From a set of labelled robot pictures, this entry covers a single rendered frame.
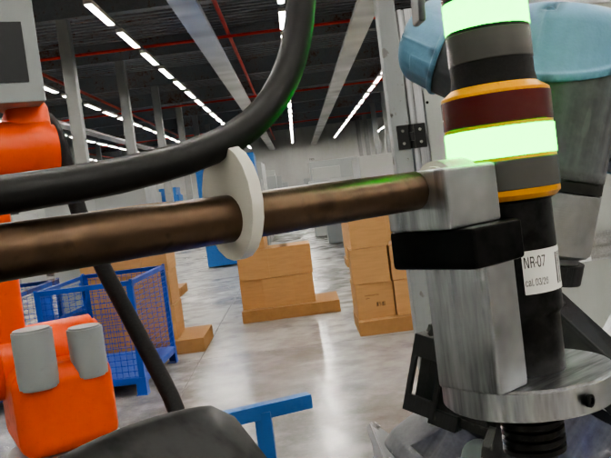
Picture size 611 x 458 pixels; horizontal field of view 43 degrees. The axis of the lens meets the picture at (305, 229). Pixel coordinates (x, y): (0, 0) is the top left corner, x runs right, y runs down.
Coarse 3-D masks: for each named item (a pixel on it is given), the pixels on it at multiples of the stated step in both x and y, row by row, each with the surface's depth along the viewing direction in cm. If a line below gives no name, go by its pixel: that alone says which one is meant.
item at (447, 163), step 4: (440, 160) 29; (444, 160) 29; (448, 160) 29; (452, 160) 29; (456, 160) 29; (460, 160) 29; (464, 160) 29; (468, 160) 29; (424, 164) 29; (428, 164) 29; (432, 164) 29; (436, 164) 29; (440, 164) 28; (444, 164) 28; (448, 164) 28; (452, 164) 28; (456, 164) 29; (460, 164) 29; (464, 164) 29; (424, 168) 29; (428, 168) 29; (432, 168) 29
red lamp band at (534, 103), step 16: (480, 96) 29; (496, 96) 29; (512, 96) 29; (528, 96) 29; (544, 96) 30; (448, 112) 31; (464, 112) 30; (480, 112) 30; (496, 112) 29; (512, 112) 29; (528, 112) 29; (544, 112) 30; (448, 128) 31
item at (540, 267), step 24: (504, 216) 30; (528, 216) 30; (552, 216) 31; (528, 240) 30; (552, 240) 31; (528, 264) 30; (552, 264) 30; (528, 288) 30; (552, 288) 30; (528, 312) 30; (552, 312) 30; (528, 336) 30; (552, 336) 30; (528, 360) 30; (552, 360) 30; (504, 432) 32; (528, 432) 31; (552, 432) 31; (528, 456) 31; (552, 456) 31
